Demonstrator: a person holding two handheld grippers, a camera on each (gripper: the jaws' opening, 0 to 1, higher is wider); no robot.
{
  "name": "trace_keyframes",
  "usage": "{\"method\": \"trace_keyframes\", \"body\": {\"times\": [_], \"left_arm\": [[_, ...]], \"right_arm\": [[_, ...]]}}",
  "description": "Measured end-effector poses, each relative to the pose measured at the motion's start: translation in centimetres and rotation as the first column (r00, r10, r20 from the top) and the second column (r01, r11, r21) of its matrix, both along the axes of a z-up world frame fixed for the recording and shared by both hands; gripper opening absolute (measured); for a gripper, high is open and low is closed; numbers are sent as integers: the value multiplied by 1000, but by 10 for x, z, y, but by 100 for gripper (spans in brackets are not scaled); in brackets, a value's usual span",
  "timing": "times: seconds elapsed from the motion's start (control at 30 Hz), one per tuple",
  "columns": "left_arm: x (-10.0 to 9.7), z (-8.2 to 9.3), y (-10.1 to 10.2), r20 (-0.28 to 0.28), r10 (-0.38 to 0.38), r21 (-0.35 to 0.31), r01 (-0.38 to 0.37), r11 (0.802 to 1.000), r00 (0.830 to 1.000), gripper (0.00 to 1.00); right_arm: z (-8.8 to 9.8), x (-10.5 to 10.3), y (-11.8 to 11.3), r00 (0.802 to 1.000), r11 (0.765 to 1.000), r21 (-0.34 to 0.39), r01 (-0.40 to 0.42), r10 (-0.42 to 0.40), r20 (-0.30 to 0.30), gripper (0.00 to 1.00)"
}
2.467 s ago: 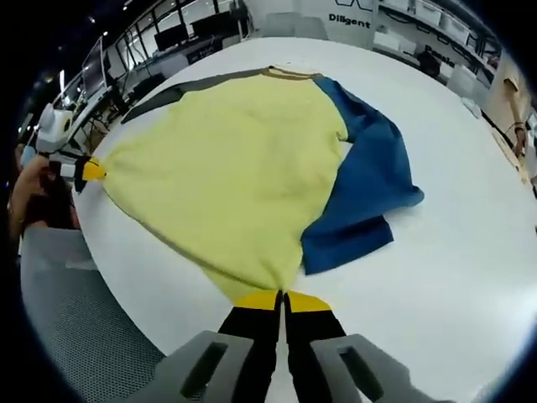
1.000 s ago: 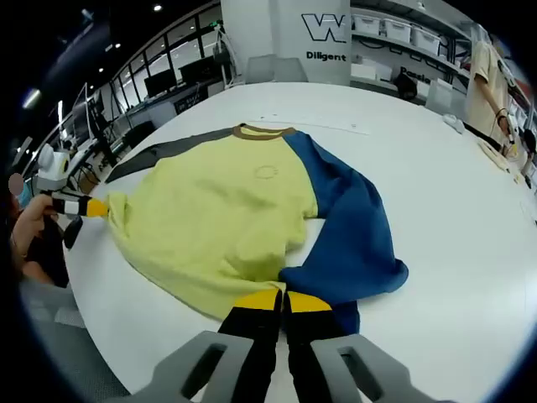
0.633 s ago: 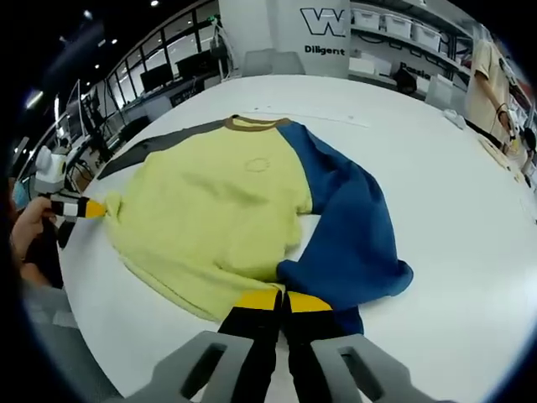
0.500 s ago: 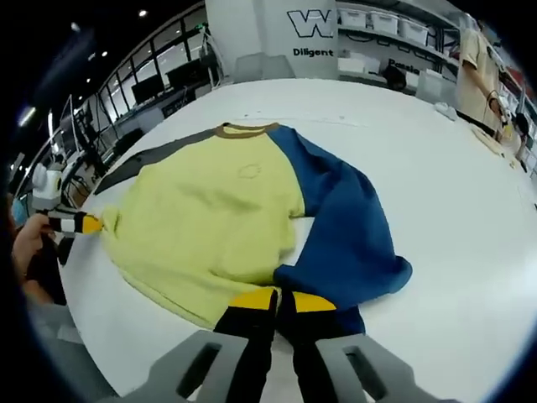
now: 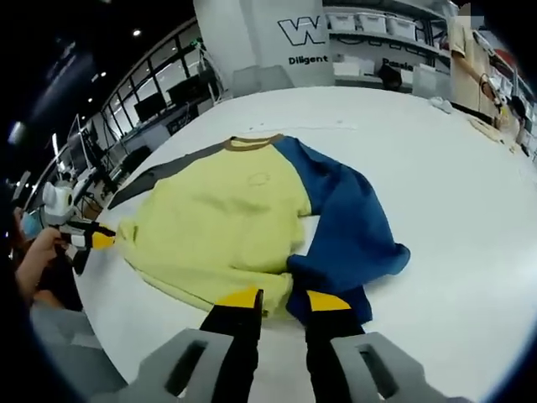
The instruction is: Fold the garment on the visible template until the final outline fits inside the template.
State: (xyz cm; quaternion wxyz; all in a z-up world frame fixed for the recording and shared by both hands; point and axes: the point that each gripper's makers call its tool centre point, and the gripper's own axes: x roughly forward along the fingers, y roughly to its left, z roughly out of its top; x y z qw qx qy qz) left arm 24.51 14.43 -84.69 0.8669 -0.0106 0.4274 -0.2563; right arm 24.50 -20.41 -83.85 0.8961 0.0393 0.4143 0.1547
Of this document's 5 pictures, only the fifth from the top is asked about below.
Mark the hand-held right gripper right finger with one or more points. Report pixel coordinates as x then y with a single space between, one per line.
331 336

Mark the person's left hand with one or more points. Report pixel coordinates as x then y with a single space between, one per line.
38 262

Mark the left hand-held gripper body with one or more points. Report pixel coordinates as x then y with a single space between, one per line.
56 203

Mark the yellow blue grey garment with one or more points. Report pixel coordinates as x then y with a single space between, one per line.
210 218

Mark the white shelf rack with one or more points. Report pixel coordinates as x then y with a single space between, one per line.
377 42

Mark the grey mesh office chair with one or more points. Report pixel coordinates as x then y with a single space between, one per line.
67 348

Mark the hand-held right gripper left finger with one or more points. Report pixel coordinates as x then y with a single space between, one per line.
235 344

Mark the white storage bin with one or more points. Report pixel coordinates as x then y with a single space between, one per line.
370 24
340 23
400 27

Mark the white chair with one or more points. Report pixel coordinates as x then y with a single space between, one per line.
251 82
432 82

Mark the beige cloth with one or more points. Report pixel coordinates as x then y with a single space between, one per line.
488 130

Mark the black computer monitor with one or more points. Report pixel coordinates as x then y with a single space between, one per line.
149 106
183 92

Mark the small white cloth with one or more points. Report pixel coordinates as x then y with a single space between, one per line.
441 105

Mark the person's blue face mask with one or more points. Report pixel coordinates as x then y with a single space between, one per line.
30 224

